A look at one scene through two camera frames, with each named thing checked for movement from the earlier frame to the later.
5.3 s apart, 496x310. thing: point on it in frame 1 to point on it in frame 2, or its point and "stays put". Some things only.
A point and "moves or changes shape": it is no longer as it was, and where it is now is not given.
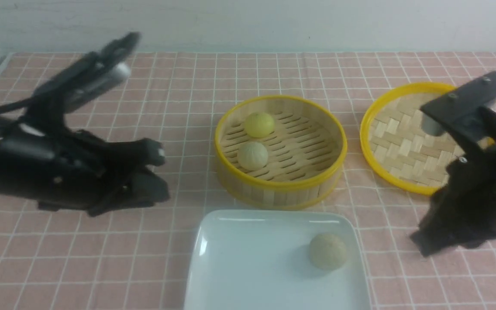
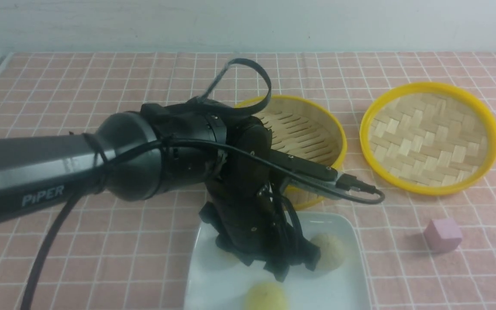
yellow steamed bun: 259,125 moves or changes shape
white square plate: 260,260 stays put
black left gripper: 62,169 to 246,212
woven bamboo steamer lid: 392,137 stays put
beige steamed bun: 327,251 stays put
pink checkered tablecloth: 133,257 stays put
